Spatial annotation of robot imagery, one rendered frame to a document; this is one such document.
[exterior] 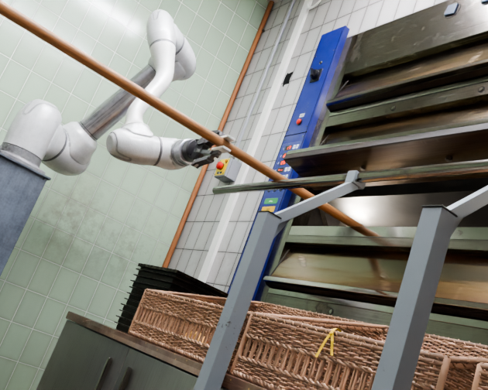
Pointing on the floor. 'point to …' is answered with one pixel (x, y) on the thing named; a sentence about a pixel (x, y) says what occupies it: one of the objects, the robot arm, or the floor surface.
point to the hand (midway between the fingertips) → (223, 144)
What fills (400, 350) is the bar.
